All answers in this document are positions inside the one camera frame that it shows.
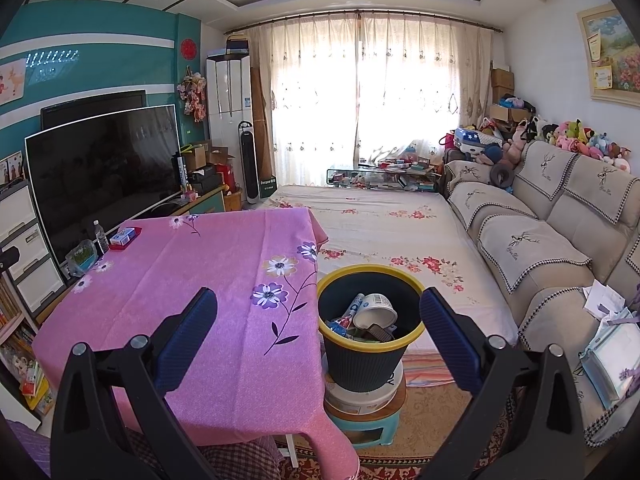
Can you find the brown cardboard panel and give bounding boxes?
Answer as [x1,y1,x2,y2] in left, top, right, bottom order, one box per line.
[250,67,274,186]

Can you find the photo frame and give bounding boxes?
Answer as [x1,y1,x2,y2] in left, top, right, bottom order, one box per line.
[0,151,25,186]

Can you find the cluttered glass coffee table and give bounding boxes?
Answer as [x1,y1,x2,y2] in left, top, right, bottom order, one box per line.
[325,159,444,192]

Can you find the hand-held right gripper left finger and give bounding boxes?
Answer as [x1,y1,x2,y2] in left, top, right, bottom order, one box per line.
[50,287,219,480]

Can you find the cartoon wall picture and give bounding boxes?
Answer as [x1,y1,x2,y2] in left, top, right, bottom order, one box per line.
[0,60,26,106]

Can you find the shelf of colourful books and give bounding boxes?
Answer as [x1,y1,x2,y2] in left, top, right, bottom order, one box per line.
[0,280,52,411]

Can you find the curtain rod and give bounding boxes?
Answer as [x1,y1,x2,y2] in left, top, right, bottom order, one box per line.
[222,8,502,37]

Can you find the patterned rug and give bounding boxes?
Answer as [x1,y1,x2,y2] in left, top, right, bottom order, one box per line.
[280,375,506,480]

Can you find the beige sofa with deer covers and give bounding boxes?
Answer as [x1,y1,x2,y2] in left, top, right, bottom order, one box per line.
[442,140,640,449]

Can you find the framed flower painting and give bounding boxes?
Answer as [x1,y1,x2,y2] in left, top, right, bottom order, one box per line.
[576,2,640,106]

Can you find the hanging artificial flower decoration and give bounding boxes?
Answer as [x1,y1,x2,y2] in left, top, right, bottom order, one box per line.
[177,67,207,124]

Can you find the white toothpaste tube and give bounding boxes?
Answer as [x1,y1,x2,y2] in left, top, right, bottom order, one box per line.
[345,294,366,327]

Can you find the pile of plush toys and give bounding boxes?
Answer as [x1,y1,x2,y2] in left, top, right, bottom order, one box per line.
[520,117,634,176]

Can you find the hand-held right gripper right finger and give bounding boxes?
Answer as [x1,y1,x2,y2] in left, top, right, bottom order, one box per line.
[419,286,588,480]

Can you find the small black television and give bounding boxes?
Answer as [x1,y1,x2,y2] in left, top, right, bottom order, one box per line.
[41,90,147,131]

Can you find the clear plastic container with greens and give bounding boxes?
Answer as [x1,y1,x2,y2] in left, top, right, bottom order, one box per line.
[66,240,99,277]

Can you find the pink floral tablecloth table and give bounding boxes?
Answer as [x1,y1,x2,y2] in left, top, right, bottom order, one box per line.
[31,207,361,480]

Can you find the black storage box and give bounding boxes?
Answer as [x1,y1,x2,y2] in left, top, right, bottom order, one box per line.
[192,165,223,193]

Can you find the sheer embroidered curtains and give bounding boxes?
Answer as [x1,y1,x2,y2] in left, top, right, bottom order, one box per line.
[250,10,494,187]

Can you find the teal wooden television stand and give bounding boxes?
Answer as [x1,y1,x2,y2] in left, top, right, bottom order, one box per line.
[162,185,227,217]

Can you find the person's purple checkered garment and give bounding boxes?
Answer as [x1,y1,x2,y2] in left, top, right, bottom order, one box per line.
[0,420,51,480]

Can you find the white plastic bucket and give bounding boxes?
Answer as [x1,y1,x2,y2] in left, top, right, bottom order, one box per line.
[322,360,405,414]

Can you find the black shuttlecock tube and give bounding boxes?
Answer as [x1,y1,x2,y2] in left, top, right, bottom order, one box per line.
[172,152,190,194]

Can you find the grey neck pillow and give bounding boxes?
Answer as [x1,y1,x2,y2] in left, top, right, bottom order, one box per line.
[490,162,516,189]

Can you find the person's plaid trousers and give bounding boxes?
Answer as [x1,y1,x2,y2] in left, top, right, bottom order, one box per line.
[125,435,281,480]

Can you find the black yellow-rimmed trash bin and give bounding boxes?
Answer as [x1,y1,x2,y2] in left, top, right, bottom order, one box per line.
[316,264,427,394]

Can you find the white yogurt cup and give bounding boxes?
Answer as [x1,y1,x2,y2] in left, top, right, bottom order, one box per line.
[355,294,399,334]

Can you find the blue star print plush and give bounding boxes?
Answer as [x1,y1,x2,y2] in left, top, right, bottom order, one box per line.
[452,127,504,164]

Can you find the teal plastic stool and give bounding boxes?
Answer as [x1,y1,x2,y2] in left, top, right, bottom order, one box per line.
[340,405,401,449]

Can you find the cardboard box with clothes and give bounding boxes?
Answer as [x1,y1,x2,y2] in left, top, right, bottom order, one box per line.
[487,95,536,124]

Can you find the red tray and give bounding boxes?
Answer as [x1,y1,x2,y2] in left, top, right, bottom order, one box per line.
[109,226,143,251]

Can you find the white papers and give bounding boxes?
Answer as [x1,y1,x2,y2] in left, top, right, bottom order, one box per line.
[582,280,626,321]

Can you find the white drawer cabinet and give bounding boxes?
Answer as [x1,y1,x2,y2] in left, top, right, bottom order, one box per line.
[0,180,69,312]

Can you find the black tower fan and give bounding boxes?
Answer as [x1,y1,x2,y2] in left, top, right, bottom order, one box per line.
[239,120,260,205]

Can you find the large curved television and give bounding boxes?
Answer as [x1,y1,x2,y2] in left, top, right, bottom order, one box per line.
[25,104,182,266]

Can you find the white standing air conditioner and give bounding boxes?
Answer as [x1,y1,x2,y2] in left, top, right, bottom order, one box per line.
[206,47,252,203]

